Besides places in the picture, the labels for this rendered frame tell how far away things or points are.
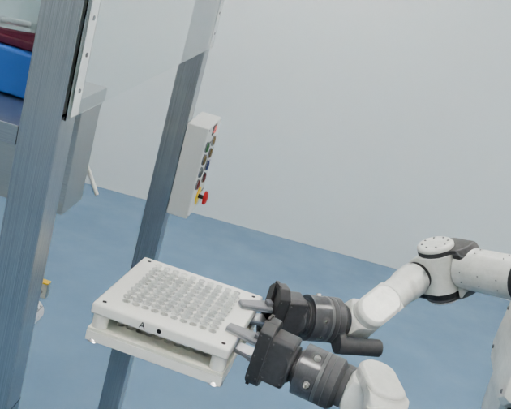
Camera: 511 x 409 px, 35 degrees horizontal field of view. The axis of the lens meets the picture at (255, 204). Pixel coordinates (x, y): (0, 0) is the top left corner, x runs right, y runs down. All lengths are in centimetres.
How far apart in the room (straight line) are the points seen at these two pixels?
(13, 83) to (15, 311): 36
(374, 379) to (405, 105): 362
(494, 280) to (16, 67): 98
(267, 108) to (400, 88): 78
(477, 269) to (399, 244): 338
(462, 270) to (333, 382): 50
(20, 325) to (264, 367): 40
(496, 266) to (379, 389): 49
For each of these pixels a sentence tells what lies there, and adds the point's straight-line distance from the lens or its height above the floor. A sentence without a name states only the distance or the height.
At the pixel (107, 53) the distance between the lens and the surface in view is 128.
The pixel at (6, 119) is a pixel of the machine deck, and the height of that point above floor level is 138.
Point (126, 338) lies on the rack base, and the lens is 139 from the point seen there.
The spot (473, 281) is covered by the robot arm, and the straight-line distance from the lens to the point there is 171.
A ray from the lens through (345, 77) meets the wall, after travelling 477.
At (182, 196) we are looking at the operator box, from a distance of 219.
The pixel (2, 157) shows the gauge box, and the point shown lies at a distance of 154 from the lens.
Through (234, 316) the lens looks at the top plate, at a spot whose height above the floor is 108.
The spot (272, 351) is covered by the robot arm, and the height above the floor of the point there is 109.
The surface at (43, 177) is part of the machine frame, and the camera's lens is 121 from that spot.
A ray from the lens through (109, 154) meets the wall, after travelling 502.
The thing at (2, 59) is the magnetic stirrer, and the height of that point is 143.
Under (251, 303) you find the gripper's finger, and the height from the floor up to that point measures 109.
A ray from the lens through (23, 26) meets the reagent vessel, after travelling 137.
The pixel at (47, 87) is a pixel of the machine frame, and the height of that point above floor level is 145.
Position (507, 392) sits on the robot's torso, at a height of 116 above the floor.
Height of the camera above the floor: 173
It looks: 18 degrees down
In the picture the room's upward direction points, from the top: 16 degrees clockwise
